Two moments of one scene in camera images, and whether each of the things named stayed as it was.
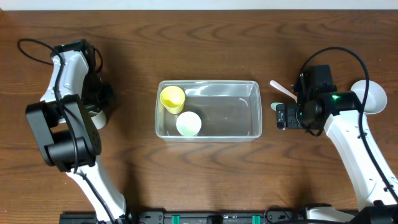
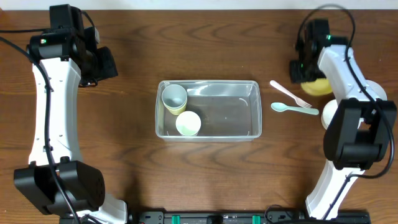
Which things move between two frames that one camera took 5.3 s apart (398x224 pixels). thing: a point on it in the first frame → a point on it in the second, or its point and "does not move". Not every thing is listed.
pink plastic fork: [282, 89] does not move
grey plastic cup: [98, 118] → [174, 96]
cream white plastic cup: [188, 123] does not move
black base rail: [188, 217] does not move
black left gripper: [104, 101] → [111, 70]
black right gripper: [293, 121] → [296, 73]
